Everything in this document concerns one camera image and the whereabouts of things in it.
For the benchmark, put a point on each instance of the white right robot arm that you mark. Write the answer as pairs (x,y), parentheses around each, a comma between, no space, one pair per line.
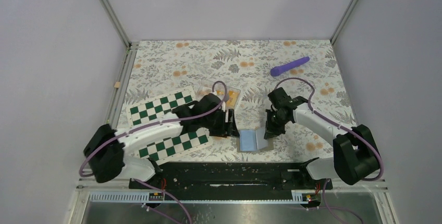
(355,154)

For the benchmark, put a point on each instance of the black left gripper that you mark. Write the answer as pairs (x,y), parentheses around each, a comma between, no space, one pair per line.
(226,129)

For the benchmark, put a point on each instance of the gold VIP card stack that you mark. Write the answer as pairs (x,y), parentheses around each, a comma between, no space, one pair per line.
(233,97)

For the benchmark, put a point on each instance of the grey card holder wallet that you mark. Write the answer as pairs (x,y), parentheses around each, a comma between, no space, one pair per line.
(252,141)

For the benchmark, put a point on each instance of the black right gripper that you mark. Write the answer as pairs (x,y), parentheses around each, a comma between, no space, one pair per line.
(271,131)

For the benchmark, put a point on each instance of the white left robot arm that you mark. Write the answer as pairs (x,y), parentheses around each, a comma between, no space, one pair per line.
(108,153)

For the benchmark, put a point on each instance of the purple cylindrical tool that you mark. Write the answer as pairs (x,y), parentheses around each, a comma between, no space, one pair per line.
(278,70)

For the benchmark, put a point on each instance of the green white chessboard mat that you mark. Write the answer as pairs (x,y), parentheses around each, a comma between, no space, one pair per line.
(166,144)

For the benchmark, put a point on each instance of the floral patterned table mat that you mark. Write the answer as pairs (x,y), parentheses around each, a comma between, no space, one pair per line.
(159,67)

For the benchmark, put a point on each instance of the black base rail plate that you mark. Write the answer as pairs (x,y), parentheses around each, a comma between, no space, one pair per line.
(236,181)

